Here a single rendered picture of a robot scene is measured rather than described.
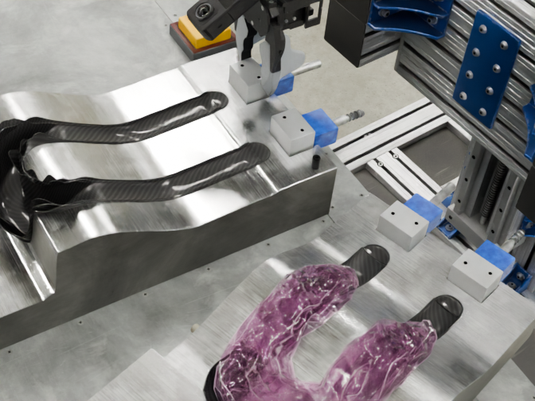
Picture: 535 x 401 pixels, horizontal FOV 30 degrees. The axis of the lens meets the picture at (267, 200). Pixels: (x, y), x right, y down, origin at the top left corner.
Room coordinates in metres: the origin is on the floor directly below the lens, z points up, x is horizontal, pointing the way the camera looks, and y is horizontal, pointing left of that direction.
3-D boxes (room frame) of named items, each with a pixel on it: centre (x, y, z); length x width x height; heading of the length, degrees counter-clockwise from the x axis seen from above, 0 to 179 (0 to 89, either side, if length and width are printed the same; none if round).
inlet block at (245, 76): (1.04, 0.00, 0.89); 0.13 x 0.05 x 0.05; 126
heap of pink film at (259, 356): (0.60, -0.08, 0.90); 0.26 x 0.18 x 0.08; 143
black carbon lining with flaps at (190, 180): (0.84, 0.18, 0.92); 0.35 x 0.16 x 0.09; 126
